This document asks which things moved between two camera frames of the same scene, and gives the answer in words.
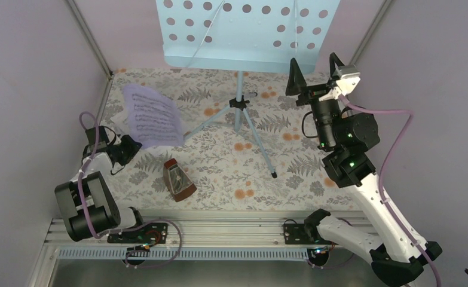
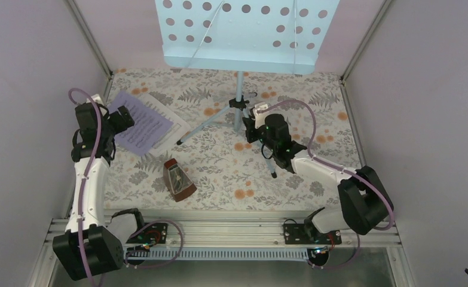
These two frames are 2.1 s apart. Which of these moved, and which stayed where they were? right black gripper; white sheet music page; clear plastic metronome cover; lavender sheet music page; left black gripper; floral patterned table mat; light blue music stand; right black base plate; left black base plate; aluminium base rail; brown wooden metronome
Moved: right black gripper; left black gripper; lavender sheet music page; white sheet music page
Stayed: aluminium base rail; floral patterned table mat; brown wooden metronome; light blue music stand; left black base plate; right black base plate; clear plastic metronome cover
